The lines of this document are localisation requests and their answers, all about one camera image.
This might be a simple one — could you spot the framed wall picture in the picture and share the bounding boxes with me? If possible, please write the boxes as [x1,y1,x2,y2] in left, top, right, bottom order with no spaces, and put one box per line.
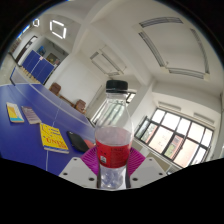
[46,52,61,66]

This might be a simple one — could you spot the tall black-framed window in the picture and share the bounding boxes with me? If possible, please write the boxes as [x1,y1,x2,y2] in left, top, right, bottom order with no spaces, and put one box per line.
[91,89,138,128]

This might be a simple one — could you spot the folded blue tennis tables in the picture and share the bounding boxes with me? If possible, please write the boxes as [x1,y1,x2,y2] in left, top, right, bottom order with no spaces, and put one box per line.
[20,49,57,85]

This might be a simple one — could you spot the thin yellow and blue book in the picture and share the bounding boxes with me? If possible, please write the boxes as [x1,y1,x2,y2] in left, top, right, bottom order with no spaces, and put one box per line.
[5,101,25,124]

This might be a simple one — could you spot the thick yellow book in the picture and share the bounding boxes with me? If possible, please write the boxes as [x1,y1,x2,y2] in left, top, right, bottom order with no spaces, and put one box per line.
[39,122,70,155]

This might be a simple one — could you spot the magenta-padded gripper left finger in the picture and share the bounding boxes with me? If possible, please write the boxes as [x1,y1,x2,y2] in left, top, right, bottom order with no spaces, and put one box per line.
[58,146,101,190]

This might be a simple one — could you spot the grey notebook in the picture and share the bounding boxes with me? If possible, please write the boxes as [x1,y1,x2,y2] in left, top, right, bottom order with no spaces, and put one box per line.
[20,105,43,125]

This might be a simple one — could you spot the ceiling lights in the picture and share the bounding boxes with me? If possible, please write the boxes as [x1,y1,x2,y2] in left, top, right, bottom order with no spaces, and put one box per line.
[19,15,211,81]

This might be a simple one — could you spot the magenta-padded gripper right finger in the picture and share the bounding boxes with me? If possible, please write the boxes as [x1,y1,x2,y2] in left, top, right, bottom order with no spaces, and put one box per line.
[125,147,168,190]

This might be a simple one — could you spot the red table tennis paddle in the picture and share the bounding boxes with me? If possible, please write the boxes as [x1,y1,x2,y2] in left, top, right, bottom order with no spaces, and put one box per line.
[83,139,97,150]

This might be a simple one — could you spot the clear red-labelled water bottle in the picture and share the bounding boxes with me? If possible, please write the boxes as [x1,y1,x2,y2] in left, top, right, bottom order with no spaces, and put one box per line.
[94,79,134,190]

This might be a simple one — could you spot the black table tennis paddle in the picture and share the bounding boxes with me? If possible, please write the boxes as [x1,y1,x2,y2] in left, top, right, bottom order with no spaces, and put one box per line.
[66,130,90,154]

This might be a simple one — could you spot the brown armchair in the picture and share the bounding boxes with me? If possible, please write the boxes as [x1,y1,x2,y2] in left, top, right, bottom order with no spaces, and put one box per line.
[49,82,63,97]
[73,99,88,115]

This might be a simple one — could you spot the wide black-framed window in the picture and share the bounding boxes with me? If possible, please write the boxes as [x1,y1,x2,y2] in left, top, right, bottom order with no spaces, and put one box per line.
[134,108,214,169]

